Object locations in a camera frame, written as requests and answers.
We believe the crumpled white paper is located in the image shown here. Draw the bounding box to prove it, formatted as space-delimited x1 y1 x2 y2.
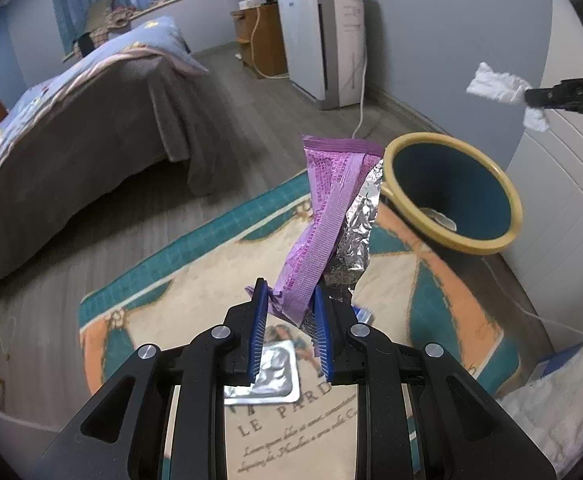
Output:
419 208 458 232

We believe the patterned teal and orange rug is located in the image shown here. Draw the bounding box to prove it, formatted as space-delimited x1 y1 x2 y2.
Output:
79 162 555 480

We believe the white tissue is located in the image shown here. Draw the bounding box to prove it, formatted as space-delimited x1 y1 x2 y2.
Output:
465 62 550 134

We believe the teal bin with yellow rim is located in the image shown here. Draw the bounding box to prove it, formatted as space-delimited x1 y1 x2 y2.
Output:
381 132 525 256

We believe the blue box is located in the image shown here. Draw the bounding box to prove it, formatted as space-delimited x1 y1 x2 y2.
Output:
532 337 583 382

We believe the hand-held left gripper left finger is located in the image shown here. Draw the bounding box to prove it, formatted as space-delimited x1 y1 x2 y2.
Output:
34 277 272 480

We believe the thin white cable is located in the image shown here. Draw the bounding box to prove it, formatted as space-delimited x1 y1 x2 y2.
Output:
485 259 583 342

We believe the silver blister pack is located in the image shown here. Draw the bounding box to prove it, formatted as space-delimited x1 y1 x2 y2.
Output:
223 340 301 406

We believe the light blue printed blanket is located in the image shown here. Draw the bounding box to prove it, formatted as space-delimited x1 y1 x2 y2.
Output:
0 15 210 196

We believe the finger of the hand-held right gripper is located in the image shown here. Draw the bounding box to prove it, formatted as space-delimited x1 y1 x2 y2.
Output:
524 78 583 124

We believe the purple foil-lined wrapper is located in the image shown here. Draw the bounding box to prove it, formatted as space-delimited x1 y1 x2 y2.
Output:
246 134 386 331

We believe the plaid cloth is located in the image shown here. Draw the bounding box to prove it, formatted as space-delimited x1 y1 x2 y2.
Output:
74 6 138 54

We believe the blue curtain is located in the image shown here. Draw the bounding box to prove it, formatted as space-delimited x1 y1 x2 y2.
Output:
49 0 175 56

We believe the bed with grey cover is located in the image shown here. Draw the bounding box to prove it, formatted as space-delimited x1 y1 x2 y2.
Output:
0 15 217 306

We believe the white fluffy cloth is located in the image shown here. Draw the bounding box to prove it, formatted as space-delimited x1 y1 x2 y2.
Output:
500 335 583 480

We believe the white air purifier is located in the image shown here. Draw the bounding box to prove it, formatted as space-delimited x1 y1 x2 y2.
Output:
276 0 365 112

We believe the wooden cabinet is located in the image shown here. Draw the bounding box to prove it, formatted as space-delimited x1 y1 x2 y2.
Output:
230 2 290 79

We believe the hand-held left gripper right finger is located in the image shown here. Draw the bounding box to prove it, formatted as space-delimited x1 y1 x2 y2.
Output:
313 286 558 480

